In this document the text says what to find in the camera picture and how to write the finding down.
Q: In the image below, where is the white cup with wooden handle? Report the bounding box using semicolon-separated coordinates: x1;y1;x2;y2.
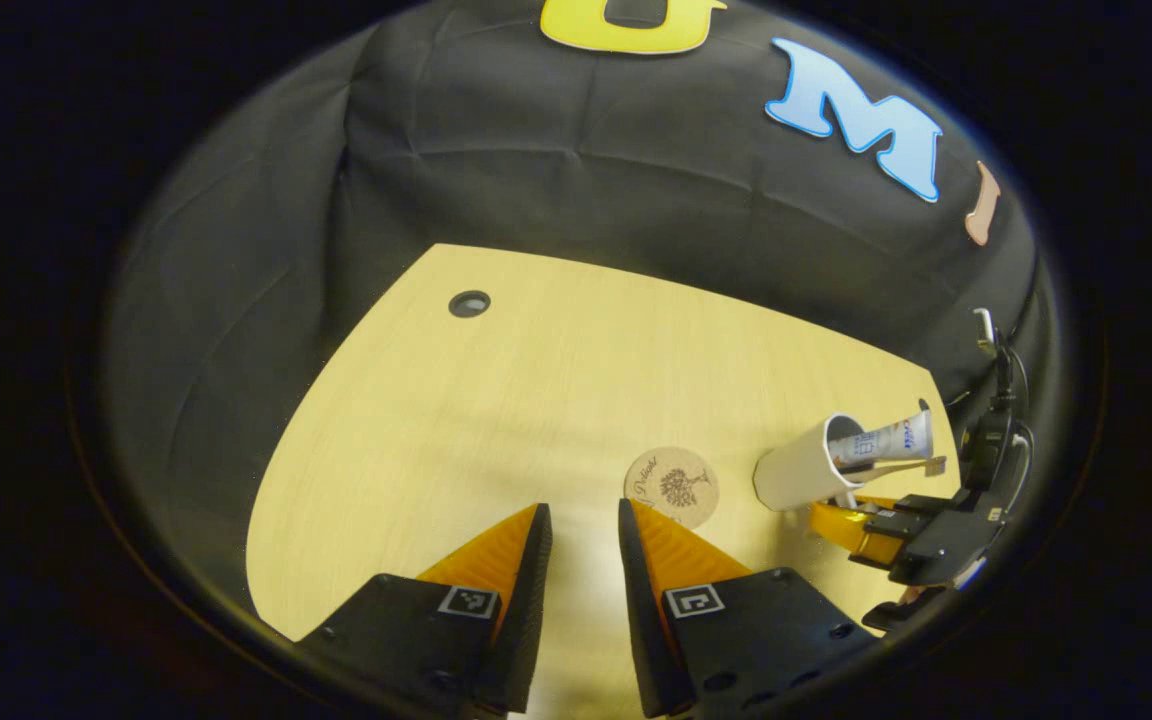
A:
752;412;869;514

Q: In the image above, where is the wooden toothbrush with white head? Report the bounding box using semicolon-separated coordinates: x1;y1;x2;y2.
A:
834;455;948;478

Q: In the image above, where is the round cork coaster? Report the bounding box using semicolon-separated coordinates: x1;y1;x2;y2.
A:
623;446;721;530

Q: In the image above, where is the light wooden desktop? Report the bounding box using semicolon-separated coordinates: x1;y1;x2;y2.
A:
245;243;963;719

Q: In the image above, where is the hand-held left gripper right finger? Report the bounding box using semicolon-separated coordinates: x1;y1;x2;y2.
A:
618;498;879;719

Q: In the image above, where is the white toothpaste tube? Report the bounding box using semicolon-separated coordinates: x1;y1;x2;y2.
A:
827;409;935;467

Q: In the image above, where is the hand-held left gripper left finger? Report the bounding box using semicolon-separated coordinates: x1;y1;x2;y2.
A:
294;502;554;719

